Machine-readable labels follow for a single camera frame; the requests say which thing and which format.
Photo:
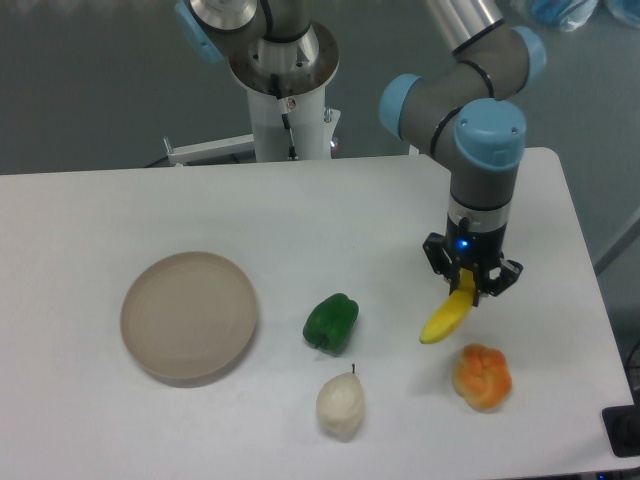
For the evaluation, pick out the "white metal frame bracket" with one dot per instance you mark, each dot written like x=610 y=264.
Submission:
x=227 y=150

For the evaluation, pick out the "black box at table edge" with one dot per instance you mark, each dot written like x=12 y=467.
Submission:
x=622 y=427

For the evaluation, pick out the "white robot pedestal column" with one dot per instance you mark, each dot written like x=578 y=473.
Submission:
x=285 y=84

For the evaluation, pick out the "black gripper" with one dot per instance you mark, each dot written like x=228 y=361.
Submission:
x=479 y=252

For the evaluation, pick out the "beige round plate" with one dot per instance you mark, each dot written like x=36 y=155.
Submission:
x=188 y=318

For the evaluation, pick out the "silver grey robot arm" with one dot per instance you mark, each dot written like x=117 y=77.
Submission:
x=466 y=121

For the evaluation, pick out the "white pear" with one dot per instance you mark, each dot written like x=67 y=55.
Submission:
x=341 y=406

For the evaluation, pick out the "green bell pepper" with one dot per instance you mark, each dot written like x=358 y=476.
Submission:
x=329 y=325

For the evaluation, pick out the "yellow banana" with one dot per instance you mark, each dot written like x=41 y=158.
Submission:
x=446 y=319

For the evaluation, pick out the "blue plastic bag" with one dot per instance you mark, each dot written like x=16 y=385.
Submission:
x=568 y=15

